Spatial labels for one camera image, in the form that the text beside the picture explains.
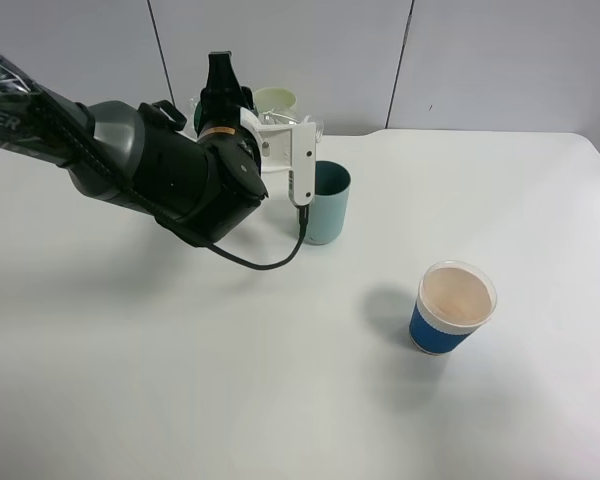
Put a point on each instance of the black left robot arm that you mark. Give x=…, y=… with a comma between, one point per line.
x=138, y=158

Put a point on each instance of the blue sleeve paper cup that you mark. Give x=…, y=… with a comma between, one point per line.
x=454, y=299

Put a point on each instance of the teal plastic cup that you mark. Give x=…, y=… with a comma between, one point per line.
x=328, y=210

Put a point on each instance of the pale yellow plastic cup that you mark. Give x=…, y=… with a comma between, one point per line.
x=274, y=99

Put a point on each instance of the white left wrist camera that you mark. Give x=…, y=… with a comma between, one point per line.
x=287, y=148

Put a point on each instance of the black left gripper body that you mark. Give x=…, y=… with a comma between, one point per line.
x=222, y=114

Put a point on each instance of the clear bottle green label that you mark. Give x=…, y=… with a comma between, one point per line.
x=193, y=111

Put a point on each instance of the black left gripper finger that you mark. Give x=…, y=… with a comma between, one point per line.
x=221, y=75

